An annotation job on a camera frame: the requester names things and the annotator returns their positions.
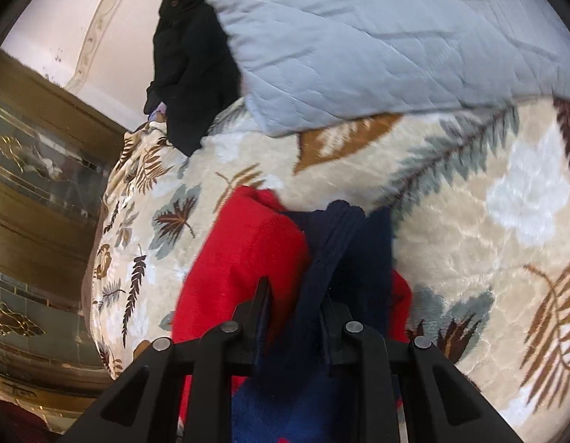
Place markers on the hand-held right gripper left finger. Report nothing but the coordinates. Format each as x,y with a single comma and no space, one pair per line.
262,318

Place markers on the red and navy sweater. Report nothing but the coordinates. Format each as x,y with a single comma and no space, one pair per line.
248,258

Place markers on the leaf print blanket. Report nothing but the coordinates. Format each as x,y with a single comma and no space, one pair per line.
451,240

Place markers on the wooden glass door cabinet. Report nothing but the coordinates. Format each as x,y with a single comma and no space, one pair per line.
36,194

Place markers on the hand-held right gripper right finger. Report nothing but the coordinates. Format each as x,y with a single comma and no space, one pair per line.
328,337

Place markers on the grey quilted pillow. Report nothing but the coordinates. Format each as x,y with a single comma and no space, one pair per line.
358,32

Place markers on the black clothing pile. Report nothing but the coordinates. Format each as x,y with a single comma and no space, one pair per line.
188,69

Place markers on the dark red cloth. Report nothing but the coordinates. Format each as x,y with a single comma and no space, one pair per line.
17,420

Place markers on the purple cloth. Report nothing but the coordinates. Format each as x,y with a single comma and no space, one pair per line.
159,111

